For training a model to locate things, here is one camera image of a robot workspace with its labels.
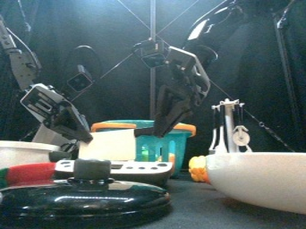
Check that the teal toy basket orange rim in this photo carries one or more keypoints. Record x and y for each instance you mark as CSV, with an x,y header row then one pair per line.
x,y
180,143

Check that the white toy block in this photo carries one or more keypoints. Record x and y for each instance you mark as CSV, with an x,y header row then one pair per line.
x,y
45,137

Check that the white utensil stand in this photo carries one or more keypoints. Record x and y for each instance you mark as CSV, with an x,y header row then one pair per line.
x,y
228,125

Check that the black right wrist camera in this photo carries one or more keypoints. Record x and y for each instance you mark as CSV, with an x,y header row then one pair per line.
x,y
152,58

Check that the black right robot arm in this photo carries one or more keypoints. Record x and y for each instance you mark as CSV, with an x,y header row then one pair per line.
x,y
223,21

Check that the white bowl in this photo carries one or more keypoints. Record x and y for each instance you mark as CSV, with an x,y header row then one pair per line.
x,y
257,179
20,152

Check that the orange toy carrot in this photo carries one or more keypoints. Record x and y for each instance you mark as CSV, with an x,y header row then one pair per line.
x,y
205,178

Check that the white bowl left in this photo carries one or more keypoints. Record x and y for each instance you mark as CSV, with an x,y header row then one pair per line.
x,y
20,152

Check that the black slanted frame post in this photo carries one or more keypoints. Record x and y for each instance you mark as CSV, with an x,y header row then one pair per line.
x,y
287,83

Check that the orange red toy food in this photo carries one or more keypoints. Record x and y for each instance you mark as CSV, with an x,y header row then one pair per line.
x,y
171,158

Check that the white toy pizza cutter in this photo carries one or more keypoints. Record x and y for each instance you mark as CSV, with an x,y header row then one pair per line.
x,y
240,136

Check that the grey metal frame pole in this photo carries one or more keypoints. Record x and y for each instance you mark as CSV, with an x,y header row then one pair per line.
x,y
152,18

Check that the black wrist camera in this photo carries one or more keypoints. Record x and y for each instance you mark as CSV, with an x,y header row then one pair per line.
x,y
78,81
152,58

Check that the yellow toy bell pepper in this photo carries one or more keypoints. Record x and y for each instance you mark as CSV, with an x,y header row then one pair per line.
x,y
195,168

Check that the black glossy pot lid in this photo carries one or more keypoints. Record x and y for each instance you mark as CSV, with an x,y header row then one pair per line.
x,y
78,202

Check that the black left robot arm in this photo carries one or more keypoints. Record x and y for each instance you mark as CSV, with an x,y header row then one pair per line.
x,y
20,64

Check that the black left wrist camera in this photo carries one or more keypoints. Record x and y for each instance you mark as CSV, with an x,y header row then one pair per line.
x,y
78,81

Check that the white black toy induction cooker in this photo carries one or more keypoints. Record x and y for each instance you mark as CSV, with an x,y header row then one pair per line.
x,y
139,170

